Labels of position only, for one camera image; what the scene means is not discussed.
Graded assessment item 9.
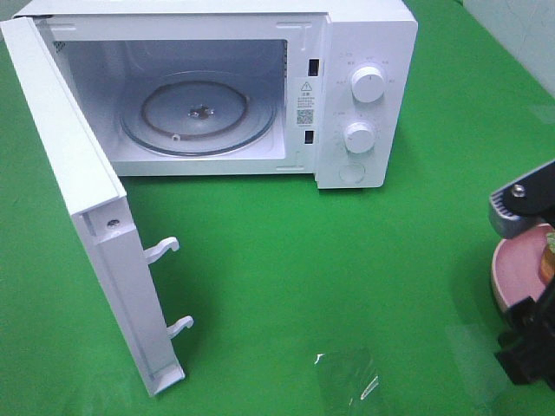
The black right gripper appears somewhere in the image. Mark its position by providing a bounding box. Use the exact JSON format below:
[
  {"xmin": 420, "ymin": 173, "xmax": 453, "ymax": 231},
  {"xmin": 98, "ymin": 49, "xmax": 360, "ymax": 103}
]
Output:
[{"xmin": 494, "ymin": 281, "xmax": 554, "ymax": 390}]

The pink round plate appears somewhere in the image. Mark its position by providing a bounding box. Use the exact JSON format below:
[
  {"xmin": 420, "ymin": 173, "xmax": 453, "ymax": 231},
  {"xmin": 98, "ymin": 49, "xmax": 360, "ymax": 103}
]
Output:
[{"xmin": 491, "ymin": 224, "xmax": 553, "ymax": 313}]

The burger with lettuce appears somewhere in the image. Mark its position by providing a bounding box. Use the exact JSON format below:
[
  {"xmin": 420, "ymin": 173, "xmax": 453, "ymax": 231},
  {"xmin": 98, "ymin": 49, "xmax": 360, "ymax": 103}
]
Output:
[{"xmin": 539, "ymin": 231, "xmax": 555, "ymax": 286}]

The round white door release button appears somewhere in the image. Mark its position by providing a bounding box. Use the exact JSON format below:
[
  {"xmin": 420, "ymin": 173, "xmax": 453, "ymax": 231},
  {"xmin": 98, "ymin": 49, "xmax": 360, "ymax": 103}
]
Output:
[{"xmin": 339, "ymin": 163, "xmax": 366, "ymax": 184}]

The white microwave knob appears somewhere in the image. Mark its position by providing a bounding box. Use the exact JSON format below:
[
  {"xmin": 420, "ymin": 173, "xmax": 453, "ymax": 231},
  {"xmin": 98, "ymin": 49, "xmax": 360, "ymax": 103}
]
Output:
[
  {"xmin": 350, "ymin": 64, "xmax": 386, "ymax": 104},
  {"xmin": 343, "ymin": 122, "xmax": 376, "ymax": 154}
]

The white microwave door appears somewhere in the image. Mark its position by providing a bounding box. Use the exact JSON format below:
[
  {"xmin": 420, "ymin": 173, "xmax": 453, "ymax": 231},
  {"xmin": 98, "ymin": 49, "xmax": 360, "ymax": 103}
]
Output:
[{"xmin": 1, "ymin": 17, "xmax": 194, "ymax": 395}]

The green table mat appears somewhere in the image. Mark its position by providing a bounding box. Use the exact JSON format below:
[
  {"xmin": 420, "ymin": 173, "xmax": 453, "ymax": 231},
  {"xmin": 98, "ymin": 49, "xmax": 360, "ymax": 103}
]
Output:
[{"xmin": 1, "ymin": 1, "xmax": 554, "ymax": 415}]

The white microwave oven body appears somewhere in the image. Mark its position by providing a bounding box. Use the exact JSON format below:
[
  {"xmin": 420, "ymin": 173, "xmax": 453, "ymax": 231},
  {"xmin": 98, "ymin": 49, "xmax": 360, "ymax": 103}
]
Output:
[{"xmin": 10, "ymin": 1, "xmax": 418, "ymax": 189}]

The glass microwave turntable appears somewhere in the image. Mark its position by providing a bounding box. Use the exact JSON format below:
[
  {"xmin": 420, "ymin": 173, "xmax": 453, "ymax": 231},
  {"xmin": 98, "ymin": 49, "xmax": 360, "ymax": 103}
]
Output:
[{"xmin": 120, "ymin": 71, "xmax": 284, "ymax": 157}]

